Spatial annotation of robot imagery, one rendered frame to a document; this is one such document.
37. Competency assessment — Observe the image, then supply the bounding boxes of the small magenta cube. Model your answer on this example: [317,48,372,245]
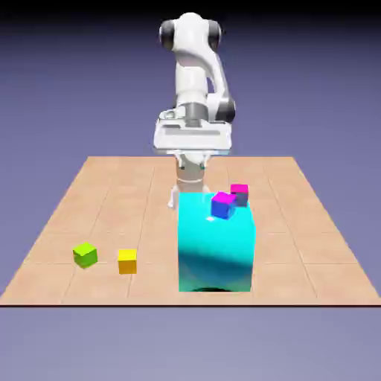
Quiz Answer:
[210,190,238,221]

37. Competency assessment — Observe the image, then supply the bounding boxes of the small yellow cube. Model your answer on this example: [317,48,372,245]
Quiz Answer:
[117,249,138,275]

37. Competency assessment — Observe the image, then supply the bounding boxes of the large cyan box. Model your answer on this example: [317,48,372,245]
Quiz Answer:
[177,191,257,293]

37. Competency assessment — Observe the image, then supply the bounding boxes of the small pink cube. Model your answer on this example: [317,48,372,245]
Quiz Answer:
[229,183,250,208]

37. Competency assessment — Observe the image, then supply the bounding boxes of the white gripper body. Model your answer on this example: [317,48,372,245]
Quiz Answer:
[153,118,234,156]

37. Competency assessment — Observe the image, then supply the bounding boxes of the small green cube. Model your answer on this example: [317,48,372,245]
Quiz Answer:
[72,241,99,269]

